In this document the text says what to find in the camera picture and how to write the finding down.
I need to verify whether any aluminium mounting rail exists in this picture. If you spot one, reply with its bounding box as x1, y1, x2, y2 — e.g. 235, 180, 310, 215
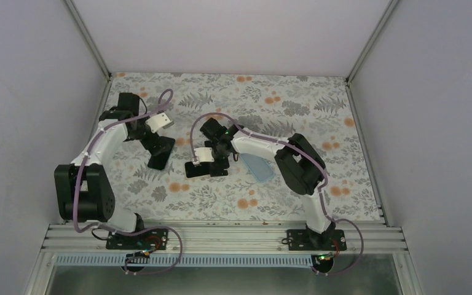
41, 221, 408, 254

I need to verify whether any purple cable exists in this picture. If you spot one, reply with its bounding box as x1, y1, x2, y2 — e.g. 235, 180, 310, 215
189, 112, 365, 276
72, 88, 184, 276

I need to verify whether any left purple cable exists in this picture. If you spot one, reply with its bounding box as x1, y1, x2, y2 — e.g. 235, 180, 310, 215
72, 88, 184, 276

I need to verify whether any white slotted cable duct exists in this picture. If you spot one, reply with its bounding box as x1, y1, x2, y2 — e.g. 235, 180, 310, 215
55, 254, 322, 268

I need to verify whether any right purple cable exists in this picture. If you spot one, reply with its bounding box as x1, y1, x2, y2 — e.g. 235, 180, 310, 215
189, 112, 365, 276

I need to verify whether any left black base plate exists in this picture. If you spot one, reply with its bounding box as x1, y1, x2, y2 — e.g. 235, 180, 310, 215
106, 228, 168, 251

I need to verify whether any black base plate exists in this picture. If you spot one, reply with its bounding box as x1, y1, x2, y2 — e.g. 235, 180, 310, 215
106, 228, 168, 251
281, 229, 347, 251

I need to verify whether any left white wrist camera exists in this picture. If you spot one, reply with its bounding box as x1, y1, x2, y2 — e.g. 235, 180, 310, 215
146, 112, 174, 133

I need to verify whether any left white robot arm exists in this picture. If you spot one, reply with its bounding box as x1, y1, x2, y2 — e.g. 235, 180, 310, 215
54, 93, 169, 249

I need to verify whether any black phone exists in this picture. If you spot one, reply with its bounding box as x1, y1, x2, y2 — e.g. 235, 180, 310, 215
184, 162, 211, 178
147, 136, 176, 171

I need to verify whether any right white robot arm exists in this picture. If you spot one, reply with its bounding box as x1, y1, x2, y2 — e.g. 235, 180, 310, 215
185, 118, 332, 250

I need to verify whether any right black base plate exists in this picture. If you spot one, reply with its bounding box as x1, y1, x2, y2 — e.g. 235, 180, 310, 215
281, 229, 347, 251

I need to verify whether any light blue phone case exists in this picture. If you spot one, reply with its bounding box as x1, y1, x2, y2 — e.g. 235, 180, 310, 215
240, 154, 275, 183

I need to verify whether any floral patterned table mat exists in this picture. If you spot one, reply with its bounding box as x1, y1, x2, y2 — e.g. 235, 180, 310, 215
106, 72, 381, 222

